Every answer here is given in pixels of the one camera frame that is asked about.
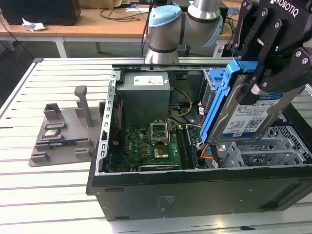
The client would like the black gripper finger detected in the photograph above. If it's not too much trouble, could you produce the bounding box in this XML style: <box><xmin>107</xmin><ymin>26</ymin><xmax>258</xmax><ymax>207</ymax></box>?
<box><xmin>232</xmin><ymin>0</ymin><xmax>283</xmax><ymax>72</ymax></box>
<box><xmin>240</xmin><ymin>46</ymin><xmax>312</xmax><ymax>106</ymax></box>

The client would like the hard disk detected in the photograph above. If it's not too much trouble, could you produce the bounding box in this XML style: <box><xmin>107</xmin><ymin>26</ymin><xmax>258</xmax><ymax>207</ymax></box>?
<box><xmin>199</xmin><ymin>58</ymin><xmax>307</xmax><ymax>144</ymax></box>

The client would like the silver disk bay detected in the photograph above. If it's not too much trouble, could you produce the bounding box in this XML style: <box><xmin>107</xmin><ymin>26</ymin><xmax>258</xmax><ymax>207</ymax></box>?
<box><xmin>219</xmin><ymin>136</ymin><xmax>305</xmax><ymax>169</ymax></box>

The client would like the wooden desk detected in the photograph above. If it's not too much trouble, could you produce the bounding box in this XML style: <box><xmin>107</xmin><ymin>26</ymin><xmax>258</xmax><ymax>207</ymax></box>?
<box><xmin>0</xmin><ymin>7</ymin><xmax>151</xmax><ymax>59</ymax></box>
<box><xmin>215</xmin><ymin>0</ymin><xmax>244</xmax><ymax>58</ymax></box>

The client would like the small black computer tower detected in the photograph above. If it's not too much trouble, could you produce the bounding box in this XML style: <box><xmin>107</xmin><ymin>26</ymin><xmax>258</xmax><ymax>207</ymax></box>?
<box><xmin>220</xmin><ymin>6</ymin><xmax>230</xmax><ymax>25</ymax></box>

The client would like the blue plastic drive carrier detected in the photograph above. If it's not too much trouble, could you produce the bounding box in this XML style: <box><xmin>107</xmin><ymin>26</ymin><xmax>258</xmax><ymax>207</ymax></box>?
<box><xmin>209</xmin><ymin>69</ymin><xmax>227</xmax><ymax>91</ymax></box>

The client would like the silver drive cage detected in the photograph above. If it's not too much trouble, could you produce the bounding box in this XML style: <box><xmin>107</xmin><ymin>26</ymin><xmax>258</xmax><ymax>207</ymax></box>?
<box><xmin>202</xmin><ymin>68</ymin><xmax>221</xmax><ymax>117</ymax></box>

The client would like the installed RAM stick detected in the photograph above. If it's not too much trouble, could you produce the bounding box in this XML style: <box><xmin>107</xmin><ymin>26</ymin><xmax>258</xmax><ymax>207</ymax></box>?
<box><xmin>186</xmin><ymin>127</ymin><xmax>198</xmax><ymax>169</ymax></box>

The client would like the black RAM slot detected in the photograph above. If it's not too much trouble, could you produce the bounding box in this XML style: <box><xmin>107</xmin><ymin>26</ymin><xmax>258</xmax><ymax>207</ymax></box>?
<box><xmin>175</xmin><ymin>126</ymin><xmax>190</xmax><ymax>170</ymax></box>

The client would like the metal locking lever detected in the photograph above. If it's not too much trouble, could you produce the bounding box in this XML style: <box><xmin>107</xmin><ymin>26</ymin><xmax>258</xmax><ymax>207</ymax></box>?
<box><xmin>165</xmin><ymin>119</ymin><xmax>171</xmax><ymax>145</ymax></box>

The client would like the grey power supply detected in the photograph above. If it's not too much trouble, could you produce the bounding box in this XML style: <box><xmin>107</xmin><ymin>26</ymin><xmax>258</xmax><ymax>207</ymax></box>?
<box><xmin>116</xmin><ymin>72</ymin><xmax>171</xmax><ymax>129</ymax></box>

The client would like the metal socket cover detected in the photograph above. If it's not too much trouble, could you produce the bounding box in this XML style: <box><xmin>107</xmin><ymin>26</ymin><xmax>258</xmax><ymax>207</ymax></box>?
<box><xmin>150</xmin><ymin>121</ymin><xmax>169</xmax><ymax>146</ymax></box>

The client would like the CPU socket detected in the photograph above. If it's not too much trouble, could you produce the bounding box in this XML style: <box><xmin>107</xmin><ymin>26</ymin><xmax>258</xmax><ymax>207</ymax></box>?
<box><xmin>153</xmin><ymin>145</ymin><xmax>169</xmax><ymax>159</ymax></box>

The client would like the black PC case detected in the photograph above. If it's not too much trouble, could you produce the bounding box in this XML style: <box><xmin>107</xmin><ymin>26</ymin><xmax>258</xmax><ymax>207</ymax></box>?
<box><xmin>85</xmin><ymin>57</ymin><xmax>312</xmax><ymax>222</ymax></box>

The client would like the black expansion slot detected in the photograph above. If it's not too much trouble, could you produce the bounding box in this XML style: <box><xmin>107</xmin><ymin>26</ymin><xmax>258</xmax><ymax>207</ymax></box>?
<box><xmin>137</xmin><ymin>163</ymin><xmax>181</xmax><ymax>171</ymax></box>

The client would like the green motherboard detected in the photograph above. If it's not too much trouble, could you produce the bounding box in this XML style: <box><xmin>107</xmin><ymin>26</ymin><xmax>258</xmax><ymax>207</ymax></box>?
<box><xmin>108</xmin><ymin>126</ymin><xmax>208</xmax><ymax>173</ymax></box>

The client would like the grey parts rack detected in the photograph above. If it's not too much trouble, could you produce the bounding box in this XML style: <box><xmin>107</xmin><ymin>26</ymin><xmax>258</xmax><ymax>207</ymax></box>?
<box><xmin>28</xmin><ymin>85</ymin><xmax>107</xmax><ymax>168</ymax></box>

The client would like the large black computer box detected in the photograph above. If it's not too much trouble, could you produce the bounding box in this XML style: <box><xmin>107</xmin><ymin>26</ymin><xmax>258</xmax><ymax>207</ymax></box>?
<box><xmin>0</xmin><ymin>0</ymin><xmax>81</xmax><ymax>26</ymax></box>

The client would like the crumpled white paper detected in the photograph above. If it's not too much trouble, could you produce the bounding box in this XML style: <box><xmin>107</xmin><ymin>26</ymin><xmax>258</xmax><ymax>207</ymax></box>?
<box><xmin>21</xmin><ymin>17</ymin><xmax>47</xmax><ymax>32</ymax></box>

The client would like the blue green RAM stick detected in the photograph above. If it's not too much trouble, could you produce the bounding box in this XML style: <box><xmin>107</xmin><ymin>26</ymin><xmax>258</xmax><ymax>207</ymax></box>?
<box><xmin>48</xmin><ymin>139</ymin><xmax>90</xmax><ymax>147</ymax></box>

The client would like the yellow wire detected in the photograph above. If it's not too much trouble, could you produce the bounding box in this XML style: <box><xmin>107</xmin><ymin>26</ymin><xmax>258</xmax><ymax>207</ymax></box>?
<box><xmin>170</xmin><ymin>86</ymin><xmax>193</xmax><ymax>117</ymax></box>

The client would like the orange wire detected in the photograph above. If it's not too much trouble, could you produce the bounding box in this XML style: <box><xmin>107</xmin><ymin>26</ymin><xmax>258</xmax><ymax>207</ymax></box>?
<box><xmin>199</xmin><ymin>143</ymin><xmax>216</xmax><ymax>160</ymax></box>

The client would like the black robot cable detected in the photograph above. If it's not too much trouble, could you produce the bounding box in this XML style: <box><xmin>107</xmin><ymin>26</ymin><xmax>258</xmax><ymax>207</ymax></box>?
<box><xmin>142</xmin><ymin>0</ymin><xmax>157</xmax><ymax>58</ymax></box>

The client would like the red wire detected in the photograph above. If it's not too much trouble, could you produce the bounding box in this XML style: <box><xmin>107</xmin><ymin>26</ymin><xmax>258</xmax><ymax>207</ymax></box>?
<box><xmin>108</xmin><ymin>101</ymin><xmax>122</xmax><ymax>147</ymax></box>

